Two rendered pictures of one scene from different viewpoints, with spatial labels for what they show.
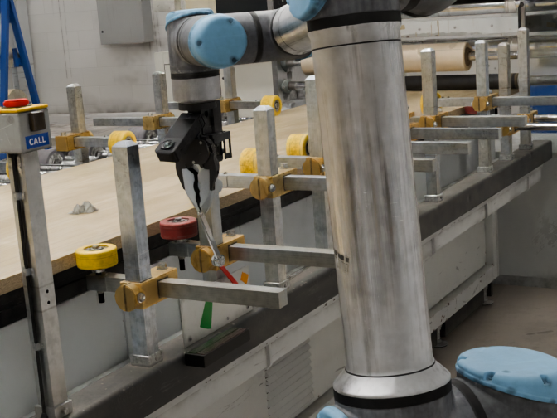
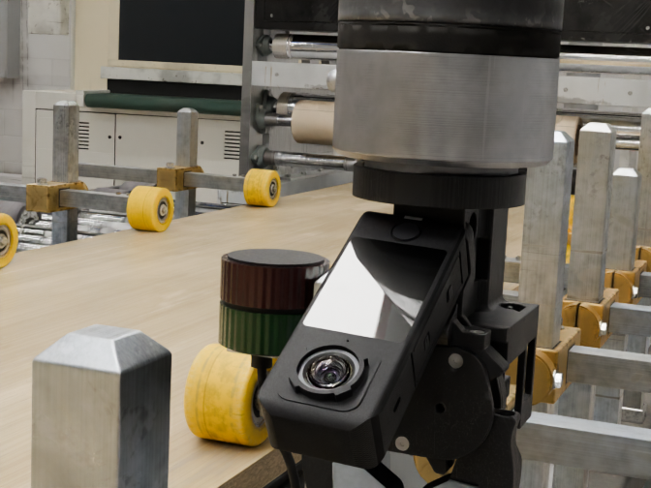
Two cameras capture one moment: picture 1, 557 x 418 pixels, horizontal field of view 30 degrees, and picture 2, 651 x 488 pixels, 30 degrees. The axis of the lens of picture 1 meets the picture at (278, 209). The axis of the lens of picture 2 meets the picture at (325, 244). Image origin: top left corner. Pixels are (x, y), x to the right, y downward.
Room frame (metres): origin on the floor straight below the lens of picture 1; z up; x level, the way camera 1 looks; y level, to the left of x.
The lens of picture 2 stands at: (1.44, 0.26, 1.22)
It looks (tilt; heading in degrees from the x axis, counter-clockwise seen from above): 9 degrees down; 351
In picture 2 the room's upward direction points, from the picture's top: 3 degrees clockwise
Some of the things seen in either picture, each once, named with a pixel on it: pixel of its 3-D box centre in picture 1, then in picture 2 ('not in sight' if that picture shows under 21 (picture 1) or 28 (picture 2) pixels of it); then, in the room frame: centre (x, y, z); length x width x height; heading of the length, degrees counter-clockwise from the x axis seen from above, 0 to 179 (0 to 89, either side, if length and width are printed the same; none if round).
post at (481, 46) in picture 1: (483, 109); not in sight; (3.58, -0.74, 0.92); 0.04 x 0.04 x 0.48; 60
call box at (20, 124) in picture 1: (19, 130); not in sight; (1.63, 0.40, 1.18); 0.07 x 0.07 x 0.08; 60
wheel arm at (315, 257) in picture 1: (259, 254); not in sight; (2.06, 0.05, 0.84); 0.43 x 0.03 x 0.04; 60
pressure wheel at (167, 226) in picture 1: (180, 244); not in sight; (2.16, 0.22, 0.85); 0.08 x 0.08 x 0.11
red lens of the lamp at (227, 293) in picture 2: not in sight; (274, 278); (2.09, 0.18, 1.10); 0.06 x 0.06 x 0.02
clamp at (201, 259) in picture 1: (217, 252); not in sight; (2.09, 0.13, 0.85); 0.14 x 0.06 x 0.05; 150
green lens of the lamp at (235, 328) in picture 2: not in sight; (272, 322); (2.09, 0.18, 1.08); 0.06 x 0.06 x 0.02
